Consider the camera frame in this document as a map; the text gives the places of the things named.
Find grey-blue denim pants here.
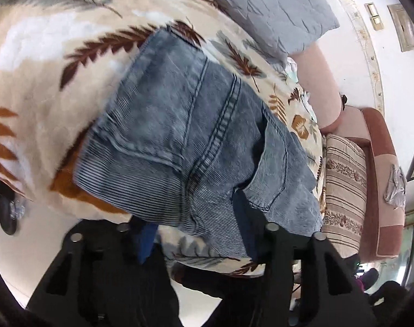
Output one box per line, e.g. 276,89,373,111
73,27,323,258

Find pink bolster cushion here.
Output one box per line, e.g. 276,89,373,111
290,45,344,134

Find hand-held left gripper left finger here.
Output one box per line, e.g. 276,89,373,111
26,222,181,327

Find grey crumpled cloth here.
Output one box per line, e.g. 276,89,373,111
383,164,408,209

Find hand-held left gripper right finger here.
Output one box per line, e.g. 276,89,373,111
223,190,378,327

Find striped floral pillow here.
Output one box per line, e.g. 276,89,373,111
321,134,368,260

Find black shoe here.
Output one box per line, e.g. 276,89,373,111
0,176,20,236

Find leaf print fleece blanket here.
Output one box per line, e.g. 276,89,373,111
0,0,327,277

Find large brass wall plate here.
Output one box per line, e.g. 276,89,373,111
387,4,414,53

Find small brass switch plate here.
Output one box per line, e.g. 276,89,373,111
364,2,386,31

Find grey quilted pillow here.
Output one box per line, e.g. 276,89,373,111
183,0,340,66

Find pink and brown sofa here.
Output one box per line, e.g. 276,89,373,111
339,107,407,264

